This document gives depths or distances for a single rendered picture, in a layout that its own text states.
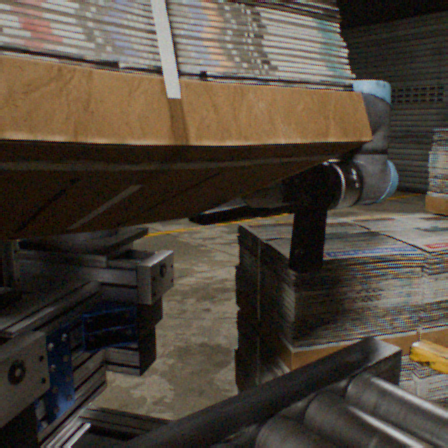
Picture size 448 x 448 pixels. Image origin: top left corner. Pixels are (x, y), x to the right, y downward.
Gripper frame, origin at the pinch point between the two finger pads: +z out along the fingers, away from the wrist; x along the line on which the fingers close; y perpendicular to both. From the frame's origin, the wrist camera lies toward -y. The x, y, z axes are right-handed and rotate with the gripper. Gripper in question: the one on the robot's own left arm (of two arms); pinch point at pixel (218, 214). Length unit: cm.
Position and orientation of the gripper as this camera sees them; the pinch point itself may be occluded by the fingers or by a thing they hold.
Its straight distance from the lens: 57.2
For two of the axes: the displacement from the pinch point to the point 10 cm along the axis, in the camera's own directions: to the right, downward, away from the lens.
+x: 5.8, -2.1, -7.9
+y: -2.2, -9.7, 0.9
